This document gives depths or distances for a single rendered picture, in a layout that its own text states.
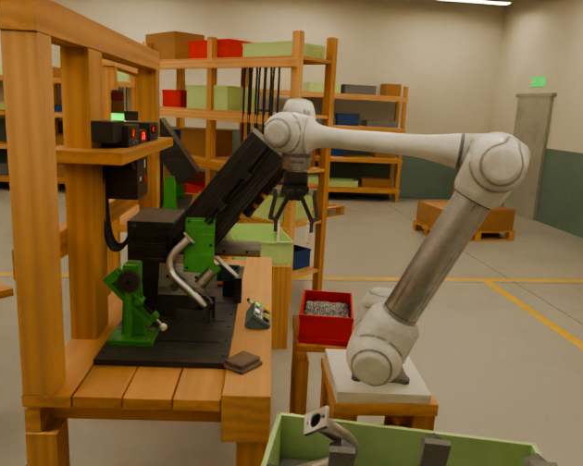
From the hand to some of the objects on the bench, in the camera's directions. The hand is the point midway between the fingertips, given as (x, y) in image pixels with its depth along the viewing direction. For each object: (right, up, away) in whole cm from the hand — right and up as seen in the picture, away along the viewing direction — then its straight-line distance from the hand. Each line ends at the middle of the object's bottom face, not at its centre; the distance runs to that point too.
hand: (292, 235), depth 173 cm
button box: (-13, -37, +39) cm, 55 cm away
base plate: (-44, -30, +56) cm, 77 cm away
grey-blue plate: (-28, -26, +64) cm, 75 cm away
